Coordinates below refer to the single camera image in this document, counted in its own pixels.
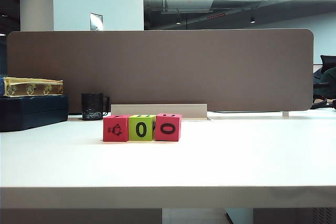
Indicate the person in dark green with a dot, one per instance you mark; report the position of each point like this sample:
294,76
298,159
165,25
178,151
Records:
328,79

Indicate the black ceiling spotlight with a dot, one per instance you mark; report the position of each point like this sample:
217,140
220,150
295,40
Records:
252,20

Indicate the red foam block with U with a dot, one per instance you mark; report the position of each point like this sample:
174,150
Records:
158,134

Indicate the black mug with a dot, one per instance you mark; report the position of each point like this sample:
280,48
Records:
92,106

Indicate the dark blue box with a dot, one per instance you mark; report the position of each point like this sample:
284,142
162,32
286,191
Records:
34,111

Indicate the grey vented cabinet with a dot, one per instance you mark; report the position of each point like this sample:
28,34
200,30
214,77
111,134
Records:
288,216

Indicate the red foam block with penguin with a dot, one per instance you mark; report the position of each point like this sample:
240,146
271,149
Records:
115,136

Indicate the green foam letter block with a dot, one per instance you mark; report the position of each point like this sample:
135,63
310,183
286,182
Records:
132,134

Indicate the brown desk partition panel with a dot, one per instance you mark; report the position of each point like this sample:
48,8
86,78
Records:
183,69

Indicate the yellow patterned box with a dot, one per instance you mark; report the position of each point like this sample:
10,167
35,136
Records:
31,87

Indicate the silver wall plate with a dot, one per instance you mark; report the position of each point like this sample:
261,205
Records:
96,21

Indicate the white partition bracket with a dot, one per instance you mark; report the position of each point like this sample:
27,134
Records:
285,114

